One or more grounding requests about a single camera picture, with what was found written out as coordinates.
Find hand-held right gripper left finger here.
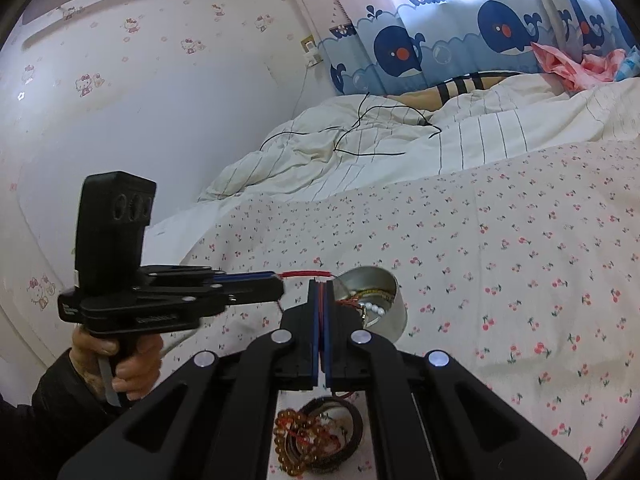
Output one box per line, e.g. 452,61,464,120
57,280,321,480

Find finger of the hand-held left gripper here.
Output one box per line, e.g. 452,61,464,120
132,277,287,313
142,265,281,285

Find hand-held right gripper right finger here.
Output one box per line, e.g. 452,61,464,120
322,280,588,480

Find red string bracelet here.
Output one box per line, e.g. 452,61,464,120
276,269,335,313

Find round silver metal tin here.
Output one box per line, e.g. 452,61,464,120
331,266,409,347

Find person's left forearm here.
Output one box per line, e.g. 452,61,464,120
0,349,128,480

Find person's left hand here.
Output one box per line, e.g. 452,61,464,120
71,327,166,403

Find black bangle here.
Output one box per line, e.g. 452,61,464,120
285,395,365,474

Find cherry print bedsheet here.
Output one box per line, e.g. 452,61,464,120
150,136,640,480

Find beige pillow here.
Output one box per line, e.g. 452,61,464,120
384,72,543,112

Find white striped duvet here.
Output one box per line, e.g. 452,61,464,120
197,76,640,204

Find blue whale print curtain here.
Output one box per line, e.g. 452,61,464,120
272,0,640,97

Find pink cloth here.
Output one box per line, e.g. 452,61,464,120
530,42,629,95

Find light blue cloth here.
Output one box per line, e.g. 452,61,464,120
615,46,640,82

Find gold chain bracelet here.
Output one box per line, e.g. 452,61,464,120
345,287,397,302

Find amber bead bracelet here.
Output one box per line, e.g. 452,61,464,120
273,408,322,477

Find black cable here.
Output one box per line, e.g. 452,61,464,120
259,91,444,159

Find white charger cable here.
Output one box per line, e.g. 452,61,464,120
287,62,315,122

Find white wall socket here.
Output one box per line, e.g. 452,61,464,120
301,35,324,67

